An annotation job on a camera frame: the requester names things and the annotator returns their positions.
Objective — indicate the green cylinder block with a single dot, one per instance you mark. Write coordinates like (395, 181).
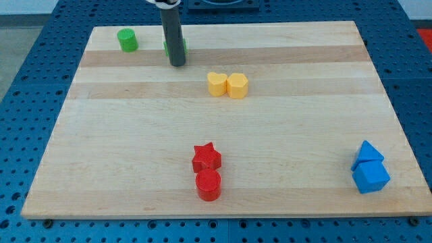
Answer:
(127, 40)

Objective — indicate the red star block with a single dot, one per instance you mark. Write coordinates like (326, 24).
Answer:
(206, 157)

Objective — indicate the green star block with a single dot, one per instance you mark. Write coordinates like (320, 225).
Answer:
(185, 47)

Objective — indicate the yellow heart block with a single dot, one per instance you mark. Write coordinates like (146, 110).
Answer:
(217, 84)

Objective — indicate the yellow hexagon block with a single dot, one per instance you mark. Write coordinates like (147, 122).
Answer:
(237, 86)

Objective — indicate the wooden board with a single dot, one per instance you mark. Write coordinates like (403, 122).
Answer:
(123, 143)

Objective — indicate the red cylinder block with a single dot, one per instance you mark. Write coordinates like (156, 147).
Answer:
(208, 184)

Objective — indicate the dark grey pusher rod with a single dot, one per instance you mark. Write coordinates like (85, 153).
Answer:
(172, 28)

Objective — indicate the blue triangle block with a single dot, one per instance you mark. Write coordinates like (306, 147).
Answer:
(367, 152)

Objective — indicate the blue cube block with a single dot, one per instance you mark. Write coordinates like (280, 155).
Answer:
(370, 176)

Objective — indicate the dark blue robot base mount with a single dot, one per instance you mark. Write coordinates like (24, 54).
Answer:
(223, 4)

